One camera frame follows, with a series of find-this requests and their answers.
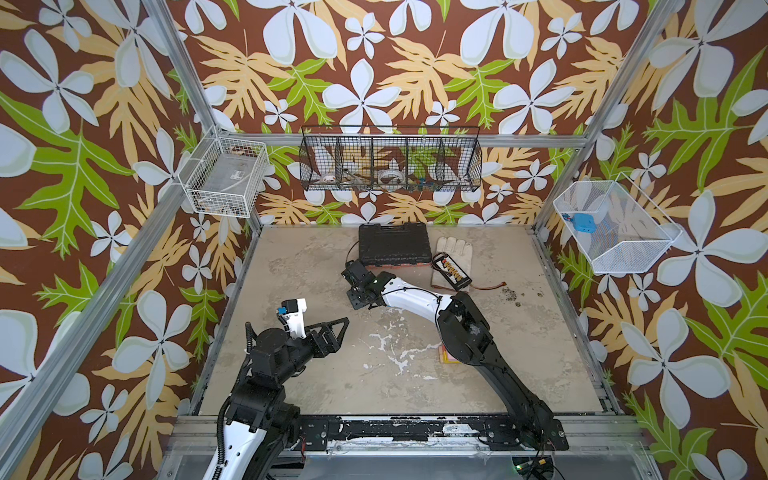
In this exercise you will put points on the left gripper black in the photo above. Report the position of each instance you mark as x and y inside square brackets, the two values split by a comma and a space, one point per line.
[331, 345]

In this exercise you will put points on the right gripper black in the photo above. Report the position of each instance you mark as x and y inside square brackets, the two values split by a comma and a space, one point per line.
[362, 287]

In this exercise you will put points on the yellow rectangular block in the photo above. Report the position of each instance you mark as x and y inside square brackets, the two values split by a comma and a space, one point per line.
[445, 357]

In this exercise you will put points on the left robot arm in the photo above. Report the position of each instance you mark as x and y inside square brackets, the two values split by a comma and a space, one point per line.
[256, 423]

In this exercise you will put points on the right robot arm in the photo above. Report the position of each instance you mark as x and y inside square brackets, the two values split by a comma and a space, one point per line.
[466, 335]

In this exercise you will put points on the black tool case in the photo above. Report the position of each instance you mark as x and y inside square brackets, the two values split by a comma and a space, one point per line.
[394, 245]

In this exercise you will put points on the black battery holder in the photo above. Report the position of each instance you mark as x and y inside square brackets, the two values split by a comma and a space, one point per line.
[450, 271]

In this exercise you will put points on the beige work glove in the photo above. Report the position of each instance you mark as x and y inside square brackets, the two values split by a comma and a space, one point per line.
[460, 250]

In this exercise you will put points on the blue object in basket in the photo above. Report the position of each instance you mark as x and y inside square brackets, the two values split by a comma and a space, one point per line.
[583, 223]

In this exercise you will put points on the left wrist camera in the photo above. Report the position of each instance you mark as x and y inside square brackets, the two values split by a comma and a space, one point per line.
[291, 316]

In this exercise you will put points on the black wire basket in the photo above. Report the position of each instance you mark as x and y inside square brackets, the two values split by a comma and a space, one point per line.
[390, 158]

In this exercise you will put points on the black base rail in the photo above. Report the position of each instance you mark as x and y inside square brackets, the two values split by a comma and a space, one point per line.
[499, 432]

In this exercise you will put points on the white wire basket left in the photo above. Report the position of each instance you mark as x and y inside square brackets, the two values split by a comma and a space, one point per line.
[224, 175]

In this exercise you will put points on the white wire basket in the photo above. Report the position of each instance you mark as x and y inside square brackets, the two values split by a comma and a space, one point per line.
[633, 232]
[224, 175]

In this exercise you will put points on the white wire basket right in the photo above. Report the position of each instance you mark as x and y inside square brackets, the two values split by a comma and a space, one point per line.
[633, 232]

